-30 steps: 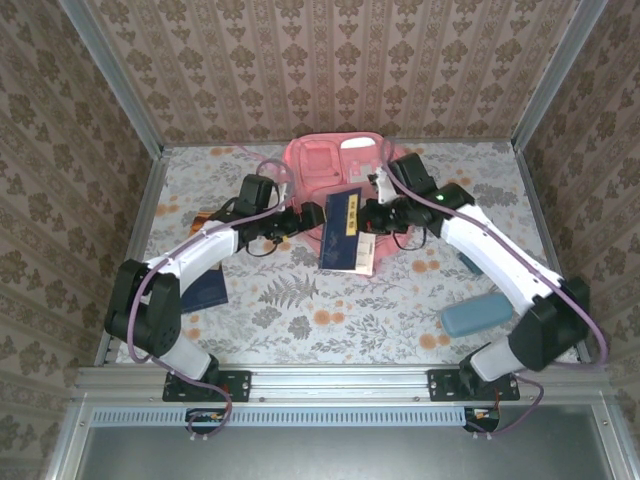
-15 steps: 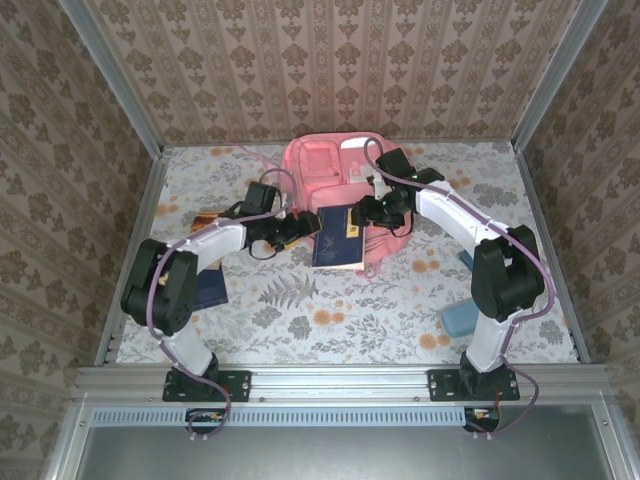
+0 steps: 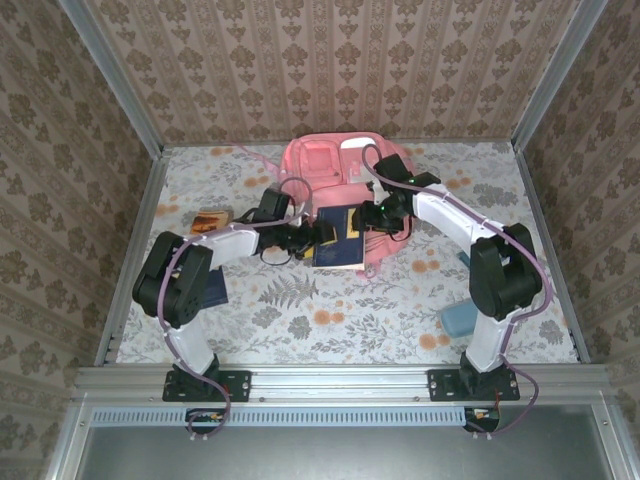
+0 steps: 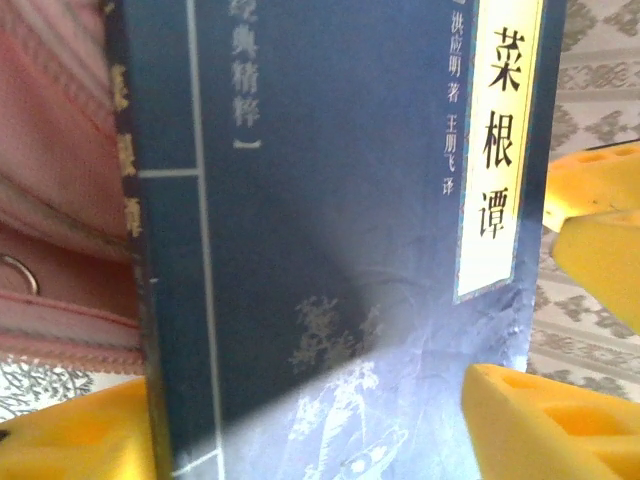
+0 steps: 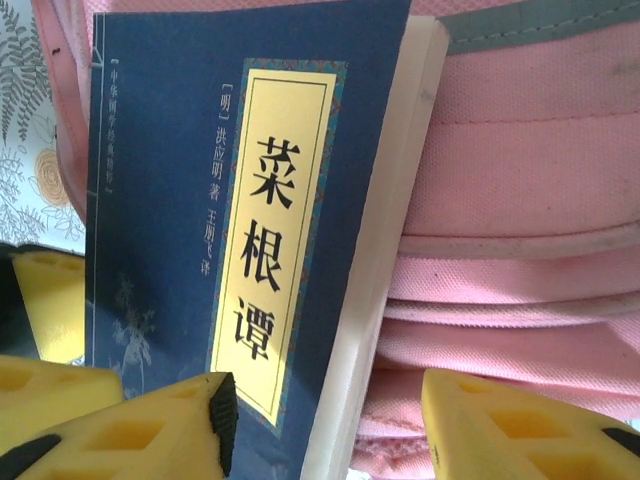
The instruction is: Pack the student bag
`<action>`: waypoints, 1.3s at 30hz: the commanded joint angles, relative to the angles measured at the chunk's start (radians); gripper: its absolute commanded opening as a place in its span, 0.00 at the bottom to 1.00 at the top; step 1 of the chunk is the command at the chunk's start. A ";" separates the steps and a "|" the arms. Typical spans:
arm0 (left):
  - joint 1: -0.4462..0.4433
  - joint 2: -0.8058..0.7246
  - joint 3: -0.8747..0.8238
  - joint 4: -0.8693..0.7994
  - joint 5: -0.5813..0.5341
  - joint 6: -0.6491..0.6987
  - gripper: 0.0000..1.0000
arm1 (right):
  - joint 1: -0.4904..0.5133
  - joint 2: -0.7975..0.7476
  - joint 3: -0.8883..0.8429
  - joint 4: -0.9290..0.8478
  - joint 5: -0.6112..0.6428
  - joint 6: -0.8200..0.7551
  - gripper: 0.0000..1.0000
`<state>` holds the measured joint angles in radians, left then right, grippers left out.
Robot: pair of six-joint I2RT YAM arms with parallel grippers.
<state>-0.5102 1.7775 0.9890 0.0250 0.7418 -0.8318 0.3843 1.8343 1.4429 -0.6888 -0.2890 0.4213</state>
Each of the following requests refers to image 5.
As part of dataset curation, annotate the floral table cover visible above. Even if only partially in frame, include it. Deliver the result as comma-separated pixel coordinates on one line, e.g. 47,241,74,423
0,0,96,251

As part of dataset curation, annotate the dark blue book yellow label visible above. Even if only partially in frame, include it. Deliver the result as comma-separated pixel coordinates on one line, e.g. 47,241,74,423
83,0,451,480

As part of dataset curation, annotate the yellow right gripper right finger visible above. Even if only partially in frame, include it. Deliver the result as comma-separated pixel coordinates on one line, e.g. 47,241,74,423
421,368,640,480

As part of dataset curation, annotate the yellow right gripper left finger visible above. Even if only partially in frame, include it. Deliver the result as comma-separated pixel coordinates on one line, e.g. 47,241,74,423
0,371,239,480

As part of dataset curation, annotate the pink student backpack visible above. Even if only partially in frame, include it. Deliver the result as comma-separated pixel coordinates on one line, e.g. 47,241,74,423
29,0,640,480

